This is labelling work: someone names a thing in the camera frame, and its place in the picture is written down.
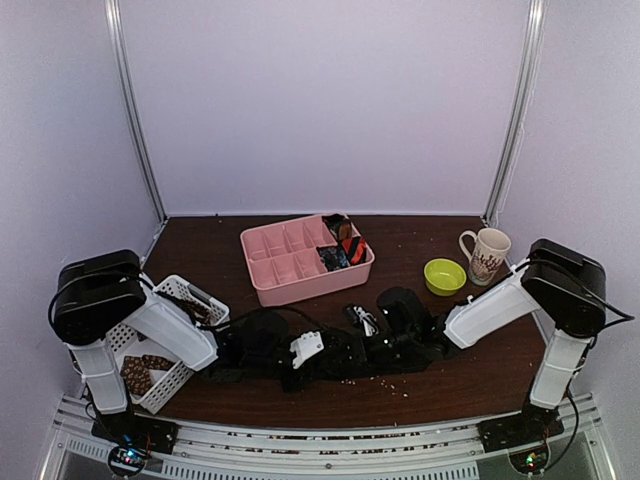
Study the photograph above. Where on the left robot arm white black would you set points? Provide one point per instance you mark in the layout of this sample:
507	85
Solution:
98	294

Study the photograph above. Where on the rolled blue patterned tie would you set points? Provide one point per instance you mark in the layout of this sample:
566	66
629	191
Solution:
333	257

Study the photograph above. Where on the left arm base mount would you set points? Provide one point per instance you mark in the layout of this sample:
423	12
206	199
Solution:
142	433

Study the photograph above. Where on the rolled orange black tie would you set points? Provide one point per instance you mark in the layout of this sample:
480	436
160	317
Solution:
355	249

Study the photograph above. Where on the black necktie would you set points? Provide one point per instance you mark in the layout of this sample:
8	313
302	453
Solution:
334	365

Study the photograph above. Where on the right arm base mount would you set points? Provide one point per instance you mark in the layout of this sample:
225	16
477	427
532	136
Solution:
518	429

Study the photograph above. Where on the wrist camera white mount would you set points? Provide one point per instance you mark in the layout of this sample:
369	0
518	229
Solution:
362	319
305	347

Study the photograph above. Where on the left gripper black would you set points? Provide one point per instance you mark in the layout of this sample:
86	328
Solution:
307	375

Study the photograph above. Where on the right aluminium frame post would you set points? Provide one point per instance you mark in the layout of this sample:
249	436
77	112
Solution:
522	96

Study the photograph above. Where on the rolled brown tie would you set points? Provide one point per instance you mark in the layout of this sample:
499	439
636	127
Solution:
339	226

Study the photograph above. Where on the pink divided organizer tray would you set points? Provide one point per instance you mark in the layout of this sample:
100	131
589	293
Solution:
285	265

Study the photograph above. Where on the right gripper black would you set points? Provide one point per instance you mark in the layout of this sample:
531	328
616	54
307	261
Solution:
375	365

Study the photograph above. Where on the aluminium front rail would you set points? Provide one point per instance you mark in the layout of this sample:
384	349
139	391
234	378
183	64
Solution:
444	450

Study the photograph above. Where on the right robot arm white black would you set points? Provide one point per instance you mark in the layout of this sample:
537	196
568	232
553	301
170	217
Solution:
568	286

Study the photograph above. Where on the brown patterned necktie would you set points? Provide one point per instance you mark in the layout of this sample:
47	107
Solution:
136	370

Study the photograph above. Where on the white patterned mug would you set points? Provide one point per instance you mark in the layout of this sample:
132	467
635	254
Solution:
485	251

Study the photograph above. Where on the left aluminium frame post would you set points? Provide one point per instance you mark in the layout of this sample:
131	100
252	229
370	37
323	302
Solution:
117	37

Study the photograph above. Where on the aluminium frame post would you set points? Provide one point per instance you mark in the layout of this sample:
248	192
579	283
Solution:
117	37
522	96

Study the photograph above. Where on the white perforated plastic basket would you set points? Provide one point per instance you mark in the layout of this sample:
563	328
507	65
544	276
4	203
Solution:
161	328

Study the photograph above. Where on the green plastic bowl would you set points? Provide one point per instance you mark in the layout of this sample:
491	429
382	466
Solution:
444	277

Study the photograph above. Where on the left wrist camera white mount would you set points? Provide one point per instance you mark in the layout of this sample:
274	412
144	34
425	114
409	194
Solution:
305	347

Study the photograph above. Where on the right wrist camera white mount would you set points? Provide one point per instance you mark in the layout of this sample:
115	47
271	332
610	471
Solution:
362	319

